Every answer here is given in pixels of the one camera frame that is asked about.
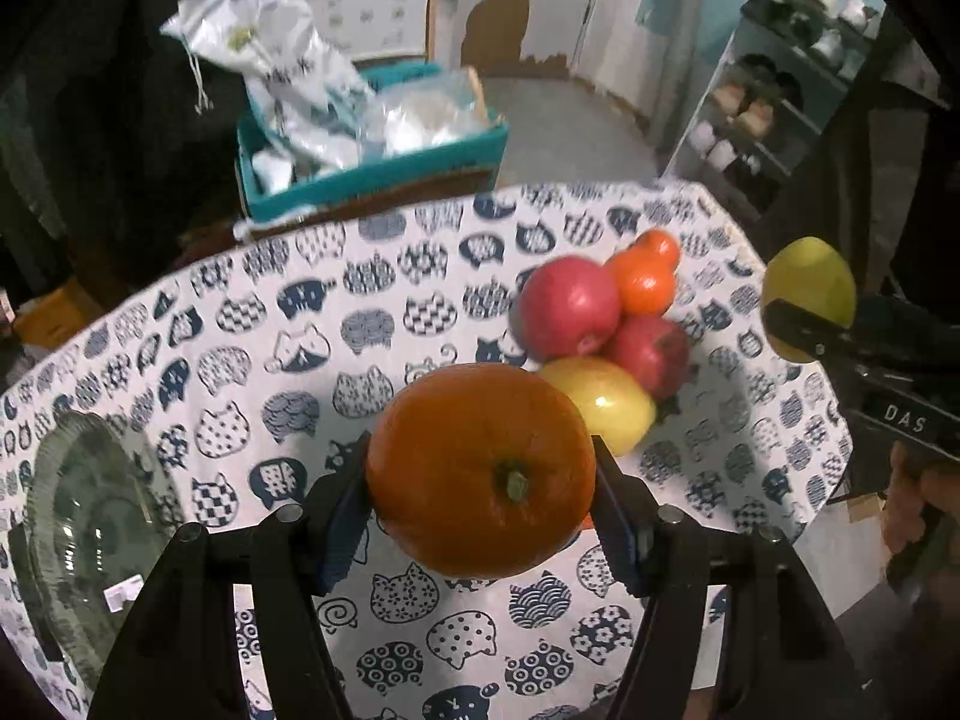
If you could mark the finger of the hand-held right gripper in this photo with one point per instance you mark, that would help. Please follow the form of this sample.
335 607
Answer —
802 326

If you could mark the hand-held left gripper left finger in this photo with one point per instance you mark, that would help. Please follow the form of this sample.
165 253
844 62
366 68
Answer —
341 532

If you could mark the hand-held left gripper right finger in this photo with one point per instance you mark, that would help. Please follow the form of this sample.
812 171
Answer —
622 540

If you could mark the yellow-green round fruit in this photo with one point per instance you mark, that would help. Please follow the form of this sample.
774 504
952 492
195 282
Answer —
810 274

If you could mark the large orange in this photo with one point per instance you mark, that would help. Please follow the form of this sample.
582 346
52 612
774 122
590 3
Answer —
465 457

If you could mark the small orange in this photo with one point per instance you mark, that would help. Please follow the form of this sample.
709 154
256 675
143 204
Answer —
645 285
661 244

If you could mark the large red apple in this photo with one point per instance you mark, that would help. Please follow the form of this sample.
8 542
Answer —
566 304

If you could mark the person's right hand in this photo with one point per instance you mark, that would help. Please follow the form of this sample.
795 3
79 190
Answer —
919 510

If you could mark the yellow apple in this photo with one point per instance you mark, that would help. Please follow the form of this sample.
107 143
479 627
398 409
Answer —
607 397

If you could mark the small red apple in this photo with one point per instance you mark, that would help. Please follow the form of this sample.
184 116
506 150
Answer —
652 352

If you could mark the group of shoes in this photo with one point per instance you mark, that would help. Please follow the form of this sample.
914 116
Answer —
750 112

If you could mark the cat print tablecloth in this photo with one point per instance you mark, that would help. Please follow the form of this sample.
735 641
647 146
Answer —
225 330

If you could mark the clear glass plate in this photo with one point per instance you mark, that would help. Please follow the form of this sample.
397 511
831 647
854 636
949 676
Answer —
90 525

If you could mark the metal shoe rack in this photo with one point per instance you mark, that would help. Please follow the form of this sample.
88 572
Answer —
720 75

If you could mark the yellow cardboard box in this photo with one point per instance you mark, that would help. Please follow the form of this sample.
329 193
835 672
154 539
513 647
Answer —
56 315

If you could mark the teal cardboard box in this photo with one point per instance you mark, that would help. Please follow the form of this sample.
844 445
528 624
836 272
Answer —
420 165

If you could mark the clear plastic bag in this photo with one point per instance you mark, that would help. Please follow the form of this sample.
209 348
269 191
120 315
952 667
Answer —
420 116

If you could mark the white printed rice bag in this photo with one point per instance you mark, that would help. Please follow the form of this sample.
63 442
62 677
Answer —
277 37

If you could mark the white patterned cabinet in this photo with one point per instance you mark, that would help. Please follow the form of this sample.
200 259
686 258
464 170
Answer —
367 15

